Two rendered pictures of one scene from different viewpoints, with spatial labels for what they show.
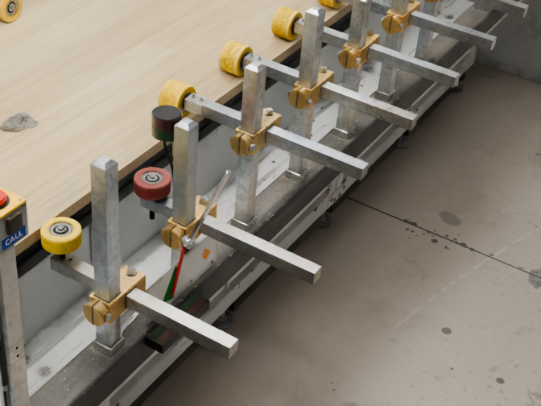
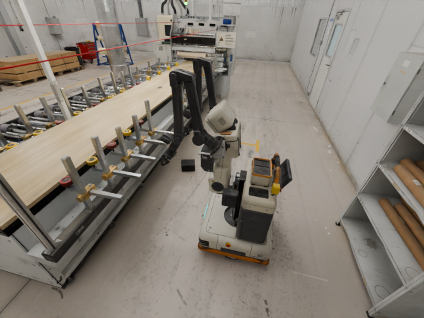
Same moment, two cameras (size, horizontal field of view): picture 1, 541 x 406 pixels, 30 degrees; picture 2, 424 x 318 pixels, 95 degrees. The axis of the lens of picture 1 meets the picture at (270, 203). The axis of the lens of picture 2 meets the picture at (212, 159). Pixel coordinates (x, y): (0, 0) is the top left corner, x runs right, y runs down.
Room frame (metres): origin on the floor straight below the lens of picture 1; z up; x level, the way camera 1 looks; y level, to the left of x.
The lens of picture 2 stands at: (-1.46, 0.68, 1.85)
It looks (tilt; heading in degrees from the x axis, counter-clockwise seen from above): 36 degrees down; 343
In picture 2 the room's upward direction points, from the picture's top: 2 degrees clockwise
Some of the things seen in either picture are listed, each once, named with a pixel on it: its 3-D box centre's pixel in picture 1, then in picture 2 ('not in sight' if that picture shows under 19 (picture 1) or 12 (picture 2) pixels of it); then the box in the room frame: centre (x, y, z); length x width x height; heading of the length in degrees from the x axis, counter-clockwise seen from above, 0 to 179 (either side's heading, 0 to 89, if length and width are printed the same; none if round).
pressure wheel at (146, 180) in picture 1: (152, 196); not in sight; (1.75, 0.26, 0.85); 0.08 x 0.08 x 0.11
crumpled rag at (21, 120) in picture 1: (18, 118); not in sight; (1.91, 0.59, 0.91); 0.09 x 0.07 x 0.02; 128
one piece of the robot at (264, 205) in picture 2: not in sight; (252, 195); (-0.40, -0.03, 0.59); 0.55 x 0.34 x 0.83; 152
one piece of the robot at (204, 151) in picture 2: not in sight; (212, 151); (-0.22, 0.30, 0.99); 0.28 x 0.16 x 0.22; 152
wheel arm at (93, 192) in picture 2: not in sight; (94, 192); (-0.31, 1.19, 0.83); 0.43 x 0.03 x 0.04; 62
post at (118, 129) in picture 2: not in sight; (123, 151); (0.12, 1.01, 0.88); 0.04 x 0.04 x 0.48; 62
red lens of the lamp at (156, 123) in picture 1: (167, 118); not in sight; (1.68, 0.22, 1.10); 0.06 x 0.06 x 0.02
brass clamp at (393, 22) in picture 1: (400, 16); not in sight; (2.56, -0.31, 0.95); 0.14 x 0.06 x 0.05; 152
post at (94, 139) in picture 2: not in sight; (103, 163); (-0.10, 1.13, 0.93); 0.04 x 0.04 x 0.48; 62
